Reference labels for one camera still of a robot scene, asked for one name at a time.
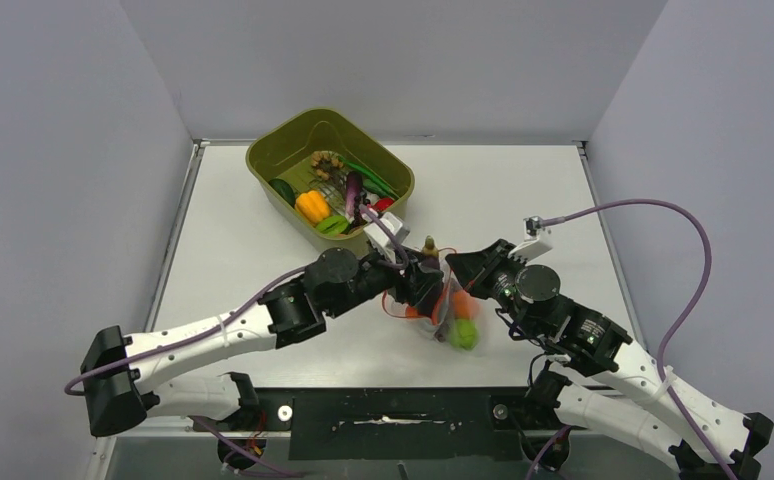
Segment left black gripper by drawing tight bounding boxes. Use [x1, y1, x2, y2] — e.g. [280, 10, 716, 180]
[325, 244, 442, 318]

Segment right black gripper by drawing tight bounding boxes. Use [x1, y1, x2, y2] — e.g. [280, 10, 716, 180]
[446, 238, 542, 339]

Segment orange toy fruit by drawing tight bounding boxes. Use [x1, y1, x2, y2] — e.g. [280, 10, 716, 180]
[451, 290, 479, 321]

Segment clear zip bag orange zipper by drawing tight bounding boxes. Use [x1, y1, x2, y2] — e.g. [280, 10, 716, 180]
[381, 247, 480, 350]

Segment light green toy cabbage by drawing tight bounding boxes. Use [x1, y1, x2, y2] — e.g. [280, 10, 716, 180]
[448, 318, 479, 351]

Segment olive green plastic bin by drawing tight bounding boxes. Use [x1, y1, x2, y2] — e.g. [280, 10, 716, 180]
[245, 108, 415, 256]

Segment purple toy eggplant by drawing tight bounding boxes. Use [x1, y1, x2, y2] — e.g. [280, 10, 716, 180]
[420, 235, 441, 271]

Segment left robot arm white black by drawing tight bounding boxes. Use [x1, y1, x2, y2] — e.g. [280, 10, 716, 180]
[78, 248, 444, 438]

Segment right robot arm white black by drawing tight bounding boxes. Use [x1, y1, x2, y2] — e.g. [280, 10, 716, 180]
[445, 240, 774, 479]

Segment red toy tomato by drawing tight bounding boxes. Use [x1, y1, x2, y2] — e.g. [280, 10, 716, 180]
[373, 197, 395, 212]

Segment green toy pepper slice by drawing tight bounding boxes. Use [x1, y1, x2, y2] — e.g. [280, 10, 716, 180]
[315, 215, 350, 237]

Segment small green cucumber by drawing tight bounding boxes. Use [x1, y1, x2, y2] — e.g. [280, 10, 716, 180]
[363, 178, 395, 199]

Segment long green bean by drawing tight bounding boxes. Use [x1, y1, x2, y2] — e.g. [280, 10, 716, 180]
[341, 158, 399, 199]

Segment small purple eggplant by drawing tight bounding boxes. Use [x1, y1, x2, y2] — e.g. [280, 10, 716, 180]
[344, 171, 363, 221]

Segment yellow toy pepper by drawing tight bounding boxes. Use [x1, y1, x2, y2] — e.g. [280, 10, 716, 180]
[294, 190, 331, 226]

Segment tan toy peanuts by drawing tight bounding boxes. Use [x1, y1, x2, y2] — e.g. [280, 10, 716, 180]
[309, 150, 346, 181]

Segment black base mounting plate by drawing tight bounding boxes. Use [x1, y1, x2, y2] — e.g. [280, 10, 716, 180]
[191, 387, 594, 463]

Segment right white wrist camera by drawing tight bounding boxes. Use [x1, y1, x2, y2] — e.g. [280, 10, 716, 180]
[508, 216, 553, 264]

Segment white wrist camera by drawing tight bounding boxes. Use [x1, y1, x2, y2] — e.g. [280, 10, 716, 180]
[363, 212, 410, 263]
[508, 216, 553, 264]

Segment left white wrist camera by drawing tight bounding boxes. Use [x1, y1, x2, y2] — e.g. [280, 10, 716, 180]
[363, 212, 410, 263]

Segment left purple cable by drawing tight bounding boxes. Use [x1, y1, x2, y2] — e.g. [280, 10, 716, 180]
[63, 203, 411, 397]

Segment purple cable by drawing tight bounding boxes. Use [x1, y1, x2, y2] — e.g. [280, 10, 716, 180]
[524, 198, 743, 480]
[63, 203, 411, 397]

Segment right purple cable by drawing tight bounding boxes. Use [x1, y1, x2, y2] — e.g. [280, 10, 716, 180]
[524, 198, 743, 480]

